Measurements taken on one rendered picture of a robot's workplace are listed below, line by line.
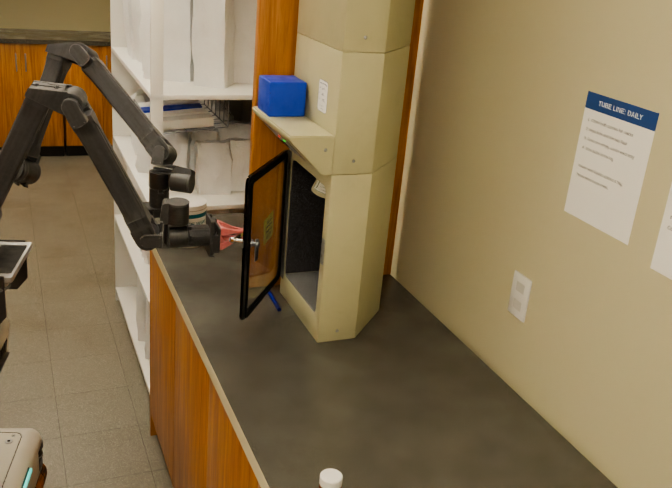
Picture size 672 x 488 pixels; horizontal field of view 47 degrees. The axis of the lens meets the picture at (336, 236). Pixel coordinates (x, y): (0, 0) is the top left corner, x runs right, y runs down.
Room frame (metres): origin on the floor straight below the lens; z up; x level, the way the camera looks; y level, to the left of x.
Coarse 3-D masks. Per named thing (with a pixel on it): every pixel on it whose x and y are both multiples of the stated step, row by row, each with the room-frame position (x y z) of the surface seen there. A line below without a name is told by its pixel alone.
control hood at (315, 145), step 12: (252, 108) 2.09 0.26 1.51; (264, 120) 2.00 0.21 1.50; (276, 120) 1.95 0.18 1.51; (288, 120) 1.97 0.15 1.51; (300, 120) 1.98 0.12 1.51; (288, 132) 1.84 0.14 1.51; (300, 132) 1.85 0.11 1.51; (312, 132) 1.86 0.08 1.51; (324, 132) 1.87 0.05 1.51; (300, 144) 1.81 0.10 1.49; (312, 144) 1.83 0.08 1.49; (324, 144) 1.84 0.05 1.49; (312, 156) 1.83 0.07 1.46; (324, 156) 1.84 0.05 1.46; (324, 168) 1.84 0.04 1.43
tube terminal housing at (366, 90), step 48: (336, 96) 1.86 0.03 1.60; (384, 96) 1.92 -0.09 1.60; (336, 144) 1.85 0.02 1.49; (384, 144) 1.96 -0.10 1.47; (336, 192) 1.86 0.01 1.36; (384, 192) 2.01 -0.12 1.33; (336, 240) 1.86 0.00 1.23; (384, 240) 2.05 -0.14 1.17; (288, 288) 2.07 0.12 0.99; (336, 288) 1.87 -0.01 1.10; (336, 336) 1.87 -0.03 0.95
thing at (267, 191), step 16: (272, 160) 2.00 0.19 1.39; (272, 176) 2.01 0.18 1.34; (256, 192) 1.89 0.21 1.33; (272, 192) 2.02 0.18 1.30; (256, 208) 1.90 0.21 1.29; (272, 208) 2.02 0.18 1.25; (256, 224) 1.90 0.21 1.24; (272, 224) 2.03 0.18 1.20; (272, 240) 2.04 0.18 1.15; (272, 256) 2.05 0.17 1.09; (256, 272) 1.92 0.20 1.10; (272, 272) 2.06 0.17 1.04; (256, 288) 1.93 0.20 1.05; (240, 304) 1.83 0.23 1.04
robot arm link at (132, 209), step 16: (64, 112) 1.75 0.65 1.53; (80, 112) 1.76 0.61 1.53; (80, 128) 1.78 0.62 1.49; (96, 128) 1.80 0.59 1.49; (96, 144) 1.80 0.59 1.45; (96, 160) 1.80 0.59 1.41; (112, 160) 1.81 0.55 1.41; (112, 176) 1.81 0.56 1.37; (112, 192) 1.81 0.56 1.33; (128, 192) 1.82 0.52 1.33; (128, 208) 1.82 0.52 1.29; (144, 208) 1.85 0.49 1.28; (128, 224) 1.81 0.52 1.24; (144, 224) 1.82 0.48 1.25
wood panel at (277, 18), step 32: (288, 0) 2.18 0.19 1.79; (416, 0) 2.34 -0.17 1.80; (256, 32) 2.17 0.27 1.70; (288, 32) 2.18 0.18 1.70; (416, 32) 2.35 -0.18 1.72; (256, 64) 2.16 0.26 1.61; (288, 64) 2.19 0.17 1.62; (256, 96) 2.15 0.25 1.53; (256, 128) 2.15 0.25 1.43; (256, 160) 2.16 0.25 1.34
